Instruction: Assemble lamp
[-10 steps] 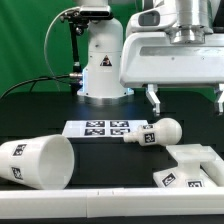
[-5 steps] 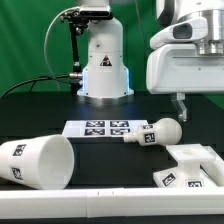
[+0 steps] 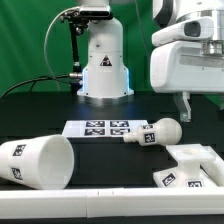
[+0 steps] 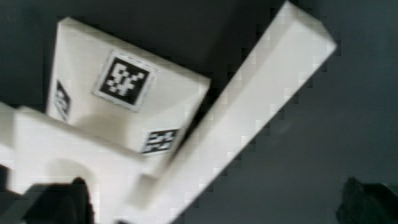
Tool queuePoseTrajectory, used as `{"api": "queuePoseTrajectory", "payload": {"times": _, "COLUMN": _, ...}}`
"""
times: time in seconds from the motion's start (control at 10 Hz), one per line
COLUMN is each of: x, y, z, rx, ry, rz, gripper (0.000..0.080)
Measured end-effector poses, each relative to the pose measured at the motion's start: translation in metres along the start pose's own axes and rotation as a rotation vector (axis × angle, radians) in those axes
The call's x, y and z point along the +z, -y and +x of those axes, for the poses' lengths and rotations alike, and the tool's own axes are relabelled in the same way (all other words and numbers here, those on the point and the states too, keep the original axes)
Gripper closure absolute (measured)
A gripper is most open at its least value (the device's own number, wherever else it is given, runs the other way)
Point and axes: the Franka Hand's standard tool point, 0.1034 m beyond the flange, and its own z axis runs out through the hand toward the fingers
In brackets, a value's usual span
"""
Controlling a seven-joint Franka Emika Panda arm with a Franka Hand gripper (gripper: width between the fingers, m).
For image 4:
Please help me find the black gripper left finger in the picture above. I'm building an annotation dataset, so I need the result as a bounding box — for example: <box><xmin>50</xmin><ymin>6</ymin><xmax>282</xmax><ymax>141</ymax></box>
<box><xmin>0</xmin><ymin>165</ymin><xmax>94</xmax><ymax>224</ymax></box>

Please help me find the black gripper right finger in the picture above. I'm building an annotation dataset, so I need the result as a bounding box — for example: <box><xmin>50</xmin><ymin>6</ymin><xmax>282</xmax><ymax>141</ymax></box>
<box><xmin>336</xmin><ymin>177</ymin><xmax>398</xmax><ymax>224</ymax></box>

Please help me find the white lamp base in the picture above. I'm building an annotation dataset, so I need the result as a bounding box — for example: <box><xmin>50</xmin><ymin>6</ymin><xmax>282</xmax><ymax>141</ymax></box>
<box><xmin>0</xmin><ymin>18</ymin><xmax>210</xmax><ymax>224</ymax></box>

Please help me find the white right rail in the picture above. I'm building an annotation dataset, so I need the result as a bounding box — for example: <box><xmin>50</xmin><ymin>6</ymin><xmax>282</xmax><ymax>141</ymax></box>
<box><xmin>112</xmin><ymin>2</ymin><xmax>338</xmax><ymax>224</ymax></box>

